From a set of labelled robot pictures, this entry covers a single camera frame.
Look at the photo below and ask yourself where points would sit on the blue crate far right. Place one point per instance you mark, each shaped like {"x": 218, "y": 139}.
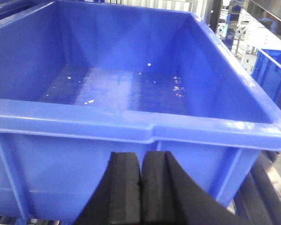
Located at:
{"x": 267, "y": 72}

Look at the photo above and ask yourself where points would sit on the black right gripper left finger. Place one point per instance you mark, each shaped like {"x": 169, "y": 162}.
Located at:
{"x": 116, "y": 200}

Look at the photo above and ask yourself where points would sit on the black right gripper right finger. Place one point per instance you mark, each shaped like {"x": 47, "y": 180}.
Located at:
{"x": 171, "y": 197}

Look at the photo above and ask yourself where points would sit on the large blue bin right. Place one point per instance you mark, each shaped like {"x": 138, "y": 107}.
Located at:
{"x": 79, "y": 80}

